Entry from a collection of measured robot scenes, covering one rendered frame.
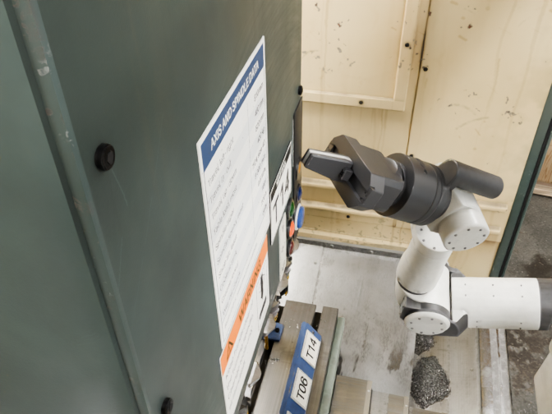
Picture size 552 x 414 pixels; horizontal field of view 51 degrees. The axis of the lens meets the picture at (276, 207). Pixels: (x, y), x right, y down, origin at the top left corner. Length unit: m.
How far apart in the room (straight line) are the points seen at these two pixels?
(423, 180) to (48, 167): 0.60
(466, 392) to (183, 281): 1.43
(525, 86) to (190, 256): 1.17
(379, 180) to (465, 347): 1.17
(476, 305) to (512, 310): 0.06
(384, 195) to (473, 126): 0.78
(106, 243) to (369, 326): 1.47
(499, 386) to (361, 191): 0.98
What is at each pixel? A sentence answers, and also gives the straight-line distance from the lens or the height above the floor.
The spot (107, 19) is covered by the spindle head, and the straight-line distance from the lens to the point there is 0.24.
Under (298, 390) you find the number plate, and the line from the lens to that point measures 1.34.
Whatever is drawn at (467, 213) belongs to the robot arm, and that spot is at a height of 1.56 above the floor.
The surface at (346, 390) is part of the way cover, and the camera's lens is 1.61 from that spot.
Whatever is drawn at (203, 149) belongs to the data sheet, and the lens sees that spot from 0.36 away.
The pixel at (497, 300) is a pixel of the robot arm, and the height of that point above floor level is 1.32.
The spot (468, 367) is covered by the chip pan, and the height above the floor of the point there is 0.67.
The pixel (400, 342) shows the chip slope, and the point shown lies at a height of 0.75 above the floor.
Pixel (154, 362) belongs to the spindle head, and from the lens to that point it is 0.34.
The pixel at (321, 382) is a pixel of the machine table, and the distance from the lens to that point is 1.41.
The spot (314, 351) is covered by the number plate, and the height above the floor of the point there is 0.93.
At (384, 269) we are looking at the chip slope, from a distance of 1.75.
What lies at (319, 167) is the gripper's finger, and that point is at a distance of 0.71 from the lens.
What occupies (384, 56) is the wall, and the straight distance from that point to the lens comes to 1.41.
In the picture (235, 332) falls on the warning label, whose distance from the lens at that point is 0.52.
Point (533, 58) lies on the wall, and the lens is 1.42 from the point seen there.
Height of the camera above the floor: 2.08
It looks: 40 degrees down
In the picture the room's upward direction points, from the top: 1 degrees counter-clockwise
